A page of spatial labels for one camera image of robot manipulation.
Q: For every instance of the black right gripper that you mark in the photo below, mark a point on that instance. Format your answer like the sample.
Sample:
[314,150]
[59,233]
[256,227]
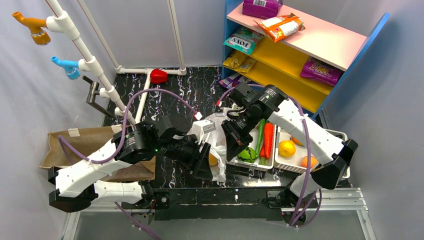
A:
[234,133]

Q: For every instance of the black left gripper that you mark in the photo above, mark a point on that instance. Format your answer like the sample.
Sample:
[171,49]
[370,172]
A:
[200,157]

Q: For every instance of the yellow pear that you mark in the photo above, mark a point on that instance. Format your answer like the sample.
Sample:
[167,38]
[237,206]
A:
[213,161]

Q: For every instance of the white plastic grocery bag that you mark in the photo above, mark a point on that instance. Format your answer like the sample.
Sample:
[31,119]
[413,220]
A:
[215,142]

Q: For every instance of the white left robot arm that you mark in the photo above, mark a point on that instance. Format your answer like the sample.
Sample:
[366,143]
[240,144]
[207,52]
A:
[82,184]

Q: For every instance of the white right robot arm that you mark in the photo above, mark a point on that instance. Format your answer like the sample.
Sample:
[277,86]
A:
[270,103]

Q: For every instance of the purple snack bag bottom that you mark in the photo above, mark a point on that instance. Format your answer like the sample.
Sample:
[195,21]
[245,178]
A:
[233,80]

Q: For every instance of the purple snack bag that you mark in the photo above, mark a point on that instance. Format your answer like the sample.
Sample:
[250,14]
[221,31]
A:
[263,9]
[319,71]
[233,80]

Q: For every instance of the green Fox's candy bag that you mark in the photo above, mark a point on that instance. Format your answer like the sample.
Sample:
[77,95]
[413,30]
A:
[244,40]

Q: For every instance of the purple snack bag right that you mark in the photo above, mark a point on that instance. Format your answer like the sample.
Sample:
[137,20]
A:
[319,71]

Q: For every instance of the orange snack bag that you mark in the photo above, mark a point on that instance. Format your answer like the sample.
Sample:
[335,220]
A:
[281,27]

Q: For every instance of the brown paper bag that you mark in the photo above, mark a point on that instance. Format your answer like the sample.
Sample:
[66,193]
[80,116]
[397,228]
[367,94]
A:
[87,141]

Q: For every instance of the purple snack bag top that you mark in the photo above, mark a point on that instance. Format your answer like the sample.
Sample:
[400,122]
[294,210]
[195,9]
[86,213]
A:
[263,9]

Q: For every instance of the green watermelon toy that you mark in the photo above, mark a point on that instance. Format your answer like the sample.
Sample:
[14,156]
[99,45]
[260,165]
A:
[248,155]

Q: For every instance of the white vegetable basket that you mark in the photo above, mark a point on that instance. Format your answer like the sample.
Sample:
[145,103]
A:
[260,164]

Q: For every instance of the orange carrot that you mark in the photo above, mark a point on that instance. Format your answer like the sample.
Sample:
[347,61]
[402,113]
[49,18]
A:
[267,143]

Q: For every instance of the green chili pepper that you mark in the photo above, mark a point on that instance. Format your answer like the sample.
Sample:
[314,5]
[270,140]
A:
[260,128]

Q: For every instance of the yellow lemon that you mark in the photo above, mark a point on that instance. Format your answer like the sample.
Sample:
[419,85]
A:
[286,148]

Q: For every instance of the white fruit basket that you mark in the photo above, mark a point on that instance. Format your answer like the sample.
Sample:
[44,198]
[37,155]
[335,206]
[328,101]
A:
[292,163]

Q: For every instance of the red green mango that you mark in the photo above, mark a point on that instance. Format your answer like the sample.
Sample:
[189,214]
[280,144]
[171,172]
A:
[296,141]

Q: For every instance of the yellow snack packet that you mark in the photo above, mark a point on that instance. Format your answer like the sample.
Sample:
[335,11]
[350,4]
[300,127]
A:
[239,62]

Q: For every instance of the red pepper toy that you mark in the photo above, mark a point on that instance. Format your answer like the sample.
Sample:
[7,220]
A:
[158,76]

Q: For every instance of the colourful wooden shelf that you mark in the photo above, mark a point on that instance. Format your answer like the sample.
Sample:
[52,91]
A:
[280,63]

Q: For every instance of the dark metal hook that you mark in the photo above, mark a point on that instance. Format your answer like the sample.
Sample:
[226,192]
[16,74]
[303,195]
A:
[93,92]

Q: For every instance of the blue pipe hook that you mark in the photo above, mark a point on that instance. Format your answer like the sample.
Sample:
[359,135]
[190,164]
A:
[71,68]

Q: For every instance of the white pvc pipe rack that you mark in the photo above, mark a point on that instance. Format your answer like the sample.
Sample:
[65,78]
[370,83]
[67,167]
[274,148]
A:
[61,22]

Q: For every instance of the orange pipe hook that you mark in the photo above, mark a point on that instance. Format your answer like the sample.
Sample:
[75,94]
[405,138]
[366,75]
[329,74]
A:
[36,27]

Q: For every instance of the aluminium base frame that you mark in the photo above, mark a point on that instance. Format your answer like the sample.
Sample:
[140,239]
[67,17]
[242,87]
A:
[227,213]

